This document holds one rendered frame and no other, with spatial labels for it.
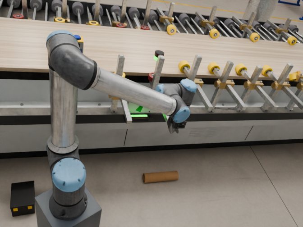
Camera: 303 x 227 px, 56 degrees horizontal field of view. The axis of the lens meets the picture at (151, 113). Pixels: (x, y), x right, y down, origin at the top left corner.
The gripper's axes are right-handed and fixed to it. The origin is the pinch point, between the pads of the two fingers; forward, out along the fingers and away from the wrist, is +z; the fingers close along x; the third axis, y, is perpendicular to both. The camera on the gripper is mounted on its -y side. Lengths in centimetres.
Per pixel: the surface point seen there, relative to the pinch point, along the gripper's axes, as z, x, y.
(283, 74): -22, 94, -33
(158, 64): -26.8, -5.3, -32.0
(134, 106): 6.8, -15.4, -31.2
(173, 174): 75, 29, -21
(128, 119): -2.9, -25.4, -7.9
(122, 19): -8, -7, -141
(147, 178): 76, 5, -20
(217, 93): -4, 45, -32
